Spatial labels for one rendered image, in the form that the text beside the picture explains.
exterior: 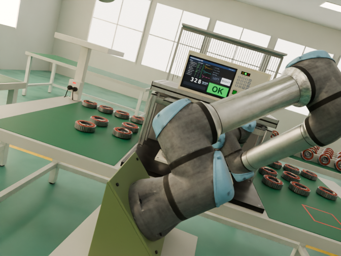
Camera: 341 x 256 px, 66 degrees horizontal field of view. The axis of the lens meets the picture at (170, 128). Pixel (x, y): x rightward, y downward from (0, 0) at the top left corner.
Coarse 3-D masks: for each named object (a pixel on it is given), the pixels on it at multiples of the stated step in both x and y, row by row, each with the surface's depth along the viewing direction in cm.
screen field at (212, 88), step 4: (212, 84) 137; (208, 88) 138; (212, 88) 137; (216, 88) 137; (220, 88) 137; (224, 88) 137; (228, 88) 136; (212, 92) 138; (216, 92) 137; (220, 92) 137; (224, 92) 137; (224, 96) 137
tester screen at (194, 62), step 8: (192, 64) 136; (200, 64) 136; (208, 64) 135; (216, 64) 135; (192, 72) 137; (200, 72) 136; (208, 72) 136; (216, 72) 135; (224, 72) 135; (232, 72) 134; (184, 80) 138; (208, 80) 137
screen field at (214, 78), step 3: (213, 75) 136; (213, 78) 136; (216, 78) 136; (219, 78) 136; (222, 78) 136; (216, 81) 136; (219, 81) 136; (222, 81) 136; (225, 81) 136; (228, 81) 136; (225, 84) 136; (228, 84) 136
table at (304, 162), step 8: (304, 152) 244; (312, 152) 244; (328, 152) 272; (280, 160) 237; (288, 160) 237; (296, 160) 236; (304, 160) 245; (320, 160) 243; (328, 160) 243; (336, 160) 245; (304, 168) 236; (312, 168) 235; (320, 168) 234; (328, 168) 242; (336, 168) 242; (336, 176) 234
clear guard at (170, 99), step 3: (171, 96) 141; (165, 99) 122; (168, 99) 125; (171, 99) 128; (174, 99) 132; (177, 99) 136; (180, 99) 140; (162, 102) 118; (165, 102) 118; (168, 102) 118; (171, 102) 118; (162, 105) 117; (165, 105) 117; (162, 108) 116; (159, 111) 115
